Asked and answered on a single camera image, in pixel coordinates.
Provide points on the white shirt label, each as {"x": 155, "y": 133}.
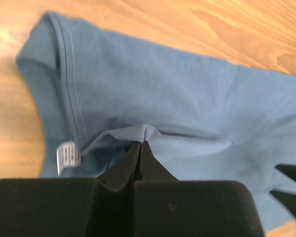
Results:
{"x": 67, "y": 156}

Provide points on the blue-grey t shirt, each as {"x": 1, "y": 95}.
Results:
{"x": 204, "y": 118}

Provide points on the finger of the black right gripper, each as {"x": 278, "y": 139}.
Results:
{"x": 287, "y": 199}
{"x": 288, "y": 169}

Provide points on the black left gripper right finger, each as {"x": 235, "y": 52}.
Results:
{"x": 166, "y": 207}

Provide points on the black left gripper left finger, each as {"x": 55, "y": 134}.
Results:
{"x": 70, "y": 207}

